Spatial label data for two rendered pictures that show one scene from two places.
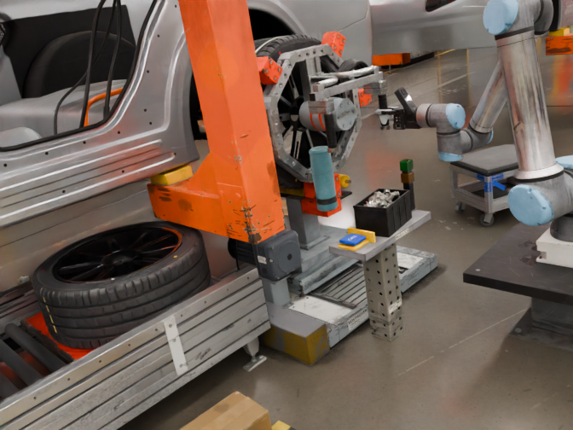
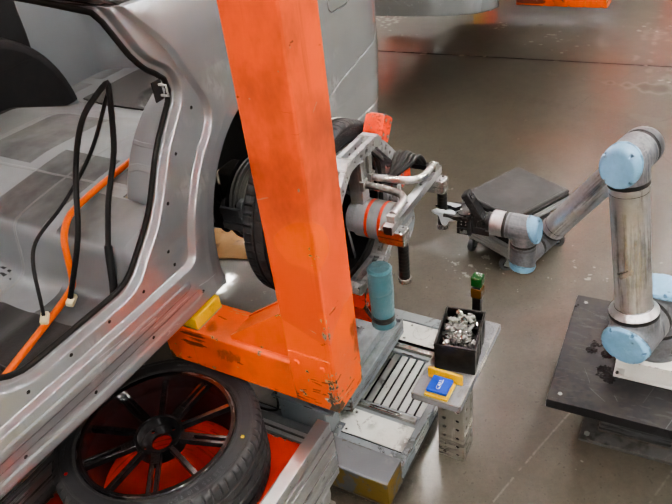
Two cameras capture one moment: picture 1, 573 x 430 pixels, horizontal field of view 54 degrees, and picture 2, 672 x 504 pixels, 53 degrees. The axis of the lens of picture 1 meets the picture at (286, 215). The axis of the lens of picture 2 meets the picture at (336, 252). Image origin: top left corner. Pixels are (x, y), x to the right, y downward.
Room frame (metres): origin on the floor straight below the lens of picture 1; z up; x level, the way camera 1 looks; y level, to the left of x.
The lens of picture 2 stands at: (0.46, 0.46, 2.12)
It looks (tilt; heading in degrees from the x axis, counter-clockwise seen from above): 35 degrees down; 344
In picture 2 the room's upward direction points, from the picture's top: 7 degrees counter-clockwise
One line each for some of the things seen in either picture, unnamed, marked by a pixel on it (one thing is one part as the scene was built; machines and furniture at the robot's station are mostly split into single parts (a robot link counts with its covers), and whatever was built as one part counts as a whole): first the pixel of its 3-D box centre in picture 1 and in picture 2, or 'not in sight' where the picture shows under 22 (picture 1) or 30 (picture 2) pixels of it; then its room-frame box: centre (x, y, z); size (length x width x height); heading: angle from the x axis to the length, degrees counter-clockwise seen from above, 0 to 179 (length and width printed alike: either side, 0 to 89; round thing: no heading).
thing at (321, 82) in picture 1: (313, 74); (377, 190); (2.21, -0.20, 1.03); 0.19 x 0.18 x 0.11; 41
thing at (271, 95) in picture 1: (314, 113); (362, 216); (2.37, -0.19, 0.85); 0.54 x 0.07 x 0.54; 131
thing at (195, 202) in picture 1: (194, 181); (235, 323); (2.21, 0.34, 0.69); 0.52 x 0.17 x 0.35; 41
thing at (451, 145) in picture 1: (451, 144); (524, 253); (2.09, -0.68, 0.69); 0.12 x 0.09 x 0.12; 115
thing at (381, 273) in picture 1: (383, 287); (455, 409); (1.95, -0.33, 0.21); 0.10 x 0.10 x 0.42; 41
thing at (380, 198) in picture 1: (383, 210); (460, 338); (1.98, -0.37, 0.51); 0.20 x 0.14 x 0.13; 140
